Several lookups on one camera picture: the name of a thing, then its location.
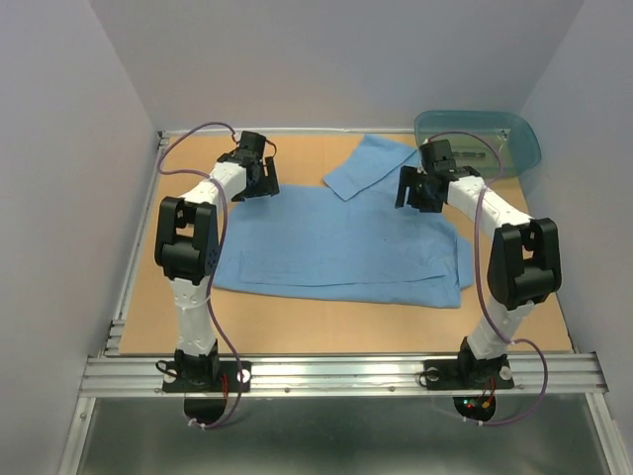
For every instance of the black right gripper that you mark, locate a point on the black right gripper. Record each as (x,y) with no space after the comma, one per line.
(408,177)

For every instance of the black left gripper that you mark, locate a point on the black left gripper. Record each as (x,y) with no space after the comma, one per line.
(268,185)

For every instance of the light blue shirt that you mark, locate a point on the light blue shirt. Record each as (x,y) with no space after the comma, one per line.
(347,240)

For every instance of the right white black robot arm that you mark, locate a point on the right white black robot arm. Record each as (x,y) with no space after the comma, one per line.
(523,271)

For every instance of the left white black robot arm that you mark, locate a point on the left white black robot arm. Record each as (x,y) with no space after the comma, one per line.
(188,245)

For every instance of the teal plastic bin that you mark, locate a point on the teal plastic bin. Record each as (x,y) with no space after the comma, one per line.
(494,143)

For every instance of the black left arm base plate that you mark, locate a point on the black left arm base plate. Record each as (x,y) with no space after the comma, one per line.
(182,378)

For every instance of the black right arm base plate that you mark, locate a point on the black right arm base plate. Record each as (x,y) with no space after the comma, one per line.
(452,374)

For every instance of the aluminium left side rail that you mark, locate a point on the aluminium left side rail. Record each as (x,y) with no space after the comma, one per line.
(117,322)

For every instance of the aluminium rail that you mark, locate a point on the aluminium rail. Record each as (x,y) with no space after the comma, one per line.
(322,376)
(117,322)

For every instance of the aluminium front rail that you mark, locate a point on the aluminium front rail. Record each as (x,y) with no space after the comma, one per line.
(322,376)

